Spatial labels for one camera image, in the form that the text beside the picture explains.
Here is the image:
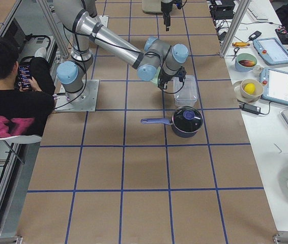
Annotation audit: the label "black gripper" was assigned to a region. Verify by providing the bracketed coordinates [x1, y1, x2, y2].
[161, 2, 172, 32]
[158, 73, 171, 89]

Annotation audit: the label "green bowl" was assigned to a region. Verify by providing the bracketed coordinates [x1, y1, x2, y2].
[151, 70, 160, 86]

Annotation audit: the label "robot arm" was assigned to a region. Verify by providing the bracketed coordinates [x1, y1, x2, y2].
[160, 0, 183, 32]
[53, 1, 189, 105]

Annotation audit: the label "blue bowl with fruit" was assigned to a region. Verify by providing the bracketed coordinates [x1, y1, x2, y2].
[235, 53, 257, 72]

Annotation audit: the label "beige bowl with lemon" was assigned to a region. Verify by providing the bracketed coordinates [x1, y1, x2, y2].
[240, 79, 264, 99]

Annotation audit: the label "clear plastic container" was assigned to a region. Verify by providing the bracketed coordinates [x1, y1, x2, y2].
[173, 75, 198, 107]

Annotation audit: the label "dark blue saucepan with lid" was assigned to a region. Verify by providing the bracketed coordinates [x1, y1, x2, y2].
[140, 106, 203, 138]

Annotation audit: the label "orange screwdriver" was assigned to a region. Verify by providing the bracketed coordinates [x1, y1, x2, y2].
[232, 42, 250, 48]

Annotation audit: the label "beige plate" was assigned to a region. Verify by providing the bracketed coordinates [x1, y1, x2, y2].
[233, 80, 262, 104]

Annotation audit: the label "scissors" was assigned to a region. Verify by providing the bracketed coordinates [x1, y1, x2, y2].
[232, 47, 240, 60]

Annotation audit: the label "yellow lemon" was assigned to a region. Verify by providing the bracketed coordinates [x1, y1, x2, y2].
[243, 83, 255, 95]

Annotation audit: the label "black power adapter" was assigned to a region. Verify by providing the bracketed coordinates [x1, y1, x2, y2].
[239, 103, 261, 115]

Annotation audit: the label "teach pendant tablet far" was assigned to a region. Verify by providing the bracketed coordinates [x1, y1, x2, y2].
[252, 38, 288, 65]

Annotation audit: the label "teach pendant tablet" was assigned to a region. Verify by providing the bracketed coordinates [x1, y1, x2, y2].
[260, 68, 288, 106]
[252, 38, 288, 65]

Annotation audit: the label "teach pendant tablet near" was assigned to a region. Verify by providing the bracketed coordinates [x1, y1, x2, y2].
[260, 68, 288, 106]

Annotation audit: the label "smartphone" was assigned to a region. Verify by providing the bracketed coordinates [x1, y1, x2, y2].
[18, 65, 32, 90]

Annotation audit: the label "seated person black shirt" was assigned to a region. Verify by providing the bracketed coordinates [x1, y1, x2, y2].
[0, 37, 55, 138]

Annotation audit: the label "aluminium frame post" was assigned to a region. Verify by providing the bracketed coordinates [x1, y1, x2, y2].
[219, 0, 251, 58]

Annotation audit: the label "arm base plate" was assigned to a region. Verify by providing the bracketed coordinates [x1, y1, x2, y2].
[55, 79, 100, 112]

